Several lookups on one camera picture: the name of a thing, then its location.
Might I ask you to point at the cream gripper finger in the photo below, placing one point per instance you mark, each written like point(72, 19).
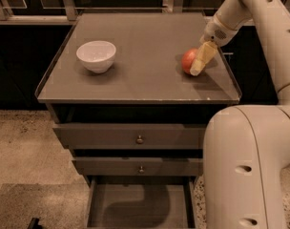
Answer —
point(205, 54)

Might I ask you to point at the red apple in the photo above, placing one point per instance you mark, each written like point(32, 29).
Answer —
point(188, 59)

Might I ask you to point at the grey drawer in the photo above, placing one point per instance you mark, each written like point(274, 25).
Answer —
point(141, 203)
point(134, 126)
point(174, 163)

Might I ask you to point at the grey top drawer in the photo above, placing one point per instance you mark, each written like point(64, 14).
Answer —
point(134, 126)

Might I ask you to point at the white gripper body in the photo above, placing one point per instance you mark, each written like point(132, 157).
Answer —
point(216, 32)

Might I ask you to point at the grey middle drawer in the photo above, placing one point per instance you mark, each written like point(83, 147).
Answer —
point(174, 163)

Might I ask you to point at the white ceramic bowl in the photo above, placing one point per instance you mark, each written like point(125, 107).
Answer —
point(97, 56)

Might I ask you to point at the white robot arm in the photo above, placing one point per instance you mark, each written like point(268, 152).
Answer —
point(246, 146)

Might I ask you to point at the grey drawer cabinet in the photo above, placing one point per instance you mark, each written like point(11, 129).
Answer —
point(146, 68)

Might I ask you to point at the grey bottom drawer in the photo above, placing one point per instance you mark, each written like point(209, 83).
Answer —
point(141, 203)

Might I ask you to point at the black object at floor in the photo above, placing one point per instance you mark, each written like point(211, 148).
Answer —
point(34, 224)

